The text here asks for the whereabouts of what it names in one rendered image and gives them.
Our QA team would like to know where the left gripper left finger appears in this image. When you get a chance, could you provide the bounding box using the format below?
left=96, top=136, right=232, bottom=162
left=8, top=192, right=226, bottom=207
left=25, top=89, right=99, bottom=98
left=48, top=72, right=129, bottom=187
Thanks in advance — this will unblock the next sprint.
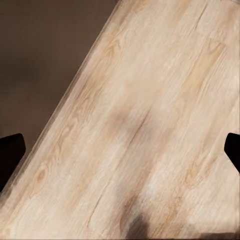
left=0, top=133, right=26, bottom=193

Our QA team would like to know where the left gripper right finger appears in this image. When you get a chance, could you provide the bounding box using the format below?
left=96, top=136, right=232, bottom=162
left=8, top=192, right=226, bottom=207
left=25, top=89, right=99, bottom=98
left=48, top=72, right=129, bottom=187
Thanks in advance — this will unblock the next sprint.
left=224, top=133, right=240, bottom=173

